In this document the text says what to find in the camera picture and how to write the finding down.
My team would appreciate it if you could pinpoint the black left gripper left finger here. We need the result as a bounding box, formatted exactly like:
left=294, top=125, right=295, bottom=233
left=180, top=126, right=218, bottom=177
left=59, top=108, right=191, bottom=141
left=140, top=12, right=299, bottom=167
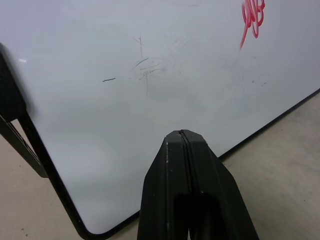
left=136, top=129, right=192, bottom=240

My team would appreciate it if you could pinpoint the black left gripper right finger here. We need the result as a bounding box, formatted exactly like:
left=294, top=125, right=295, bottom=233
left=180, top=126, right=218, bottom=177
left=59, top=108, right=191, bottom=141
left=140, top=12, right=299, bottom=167
left=180, top=129, right=260, bottom=240

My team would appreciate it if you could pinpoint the white whiteboard with black frame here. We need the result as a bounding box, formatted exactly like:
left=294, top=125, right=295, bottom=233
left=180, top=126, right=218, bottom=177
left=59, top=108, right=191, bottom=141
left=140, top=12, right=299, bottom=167
left=0, top=0, right=320, bottom=239

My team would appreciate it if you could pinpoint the black whiteboard stand bracket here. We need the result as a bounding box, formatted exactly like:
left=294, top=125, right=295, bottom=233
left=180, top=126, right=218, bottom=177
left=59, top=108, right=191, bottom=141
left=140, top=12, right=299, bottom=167
left=0, top=42, right=49, bottom=179

